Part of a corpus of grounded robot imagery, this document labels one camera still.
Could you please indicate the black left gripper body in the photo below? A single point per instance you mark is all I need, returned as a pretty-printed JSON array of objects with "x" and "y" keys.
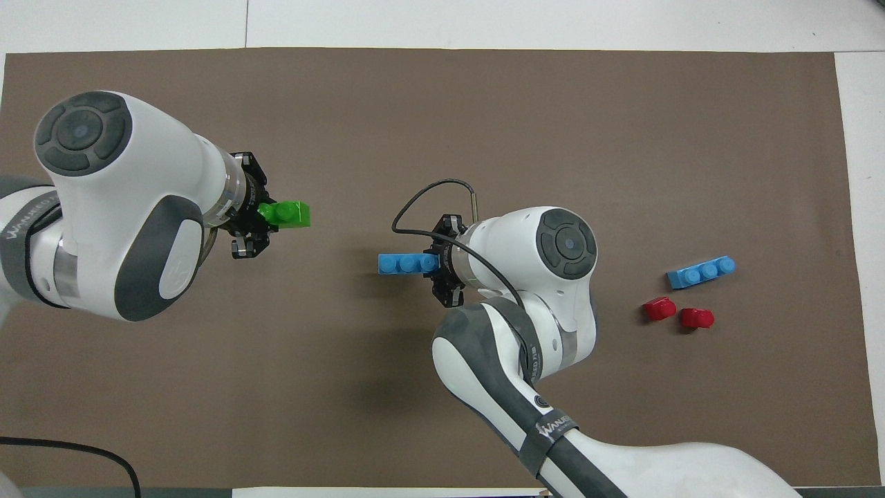
[{"x": 242, "y": 204}]

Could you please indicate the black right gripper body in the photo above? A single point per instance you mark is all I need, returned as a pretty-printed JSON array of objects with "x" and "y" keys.
[{"x": 456, "y": 259}]

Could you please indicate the green two-stud toy brick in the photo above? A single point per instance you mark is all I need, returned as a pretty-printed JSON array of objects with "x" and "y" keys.
[{"x": 289, "y": 214}]

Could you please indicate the blue three-stud toy brick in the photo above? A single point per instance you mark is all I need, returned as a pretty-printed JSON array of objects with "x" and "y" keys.
[
  {"x": 700, "y": 272},
  {"x": 404, "y": 264}
]

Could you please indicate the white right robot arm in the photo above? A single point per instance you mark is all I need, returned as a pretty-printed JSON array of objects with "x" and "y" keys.
[{"x": 553, "y": 360}]

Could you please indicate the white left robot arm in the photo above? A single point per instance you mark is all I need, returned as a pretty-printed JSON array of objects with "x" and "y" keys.
[{"x": 117, "y": 207}]

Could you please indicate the brown table mat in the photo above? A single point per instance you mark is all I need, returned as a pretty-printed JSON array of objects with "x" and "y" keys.
[{"x": 442, "y": 138}]

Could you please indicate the red one-stud toy brick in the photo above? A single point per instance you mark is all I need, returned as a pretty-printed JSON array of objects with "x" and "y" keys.
[
  {"x": 659, "y": 308},
  {"x": 697, "y": 318}
]

